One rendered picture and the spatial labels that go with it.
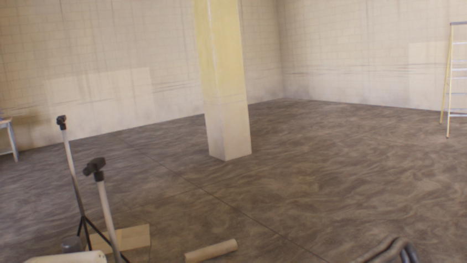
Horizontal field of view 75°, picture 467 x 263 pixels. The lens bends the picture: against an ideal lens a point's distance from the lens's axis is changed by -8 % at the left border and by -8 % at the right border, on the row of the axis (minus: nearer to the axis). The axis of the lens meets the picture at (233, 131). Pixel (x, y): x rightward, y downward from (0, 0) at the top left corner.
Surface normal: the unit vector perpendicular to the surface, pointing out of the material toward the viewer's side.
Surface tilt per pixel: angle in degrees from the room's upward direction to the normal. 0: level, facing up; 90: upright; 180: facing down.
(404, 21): 90
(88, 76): 90
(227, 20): 90
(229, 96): 90
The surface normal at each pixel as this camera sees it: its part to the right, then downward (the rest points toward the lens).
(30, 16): 0.55, 0.13
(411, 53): -0.83, 0.20
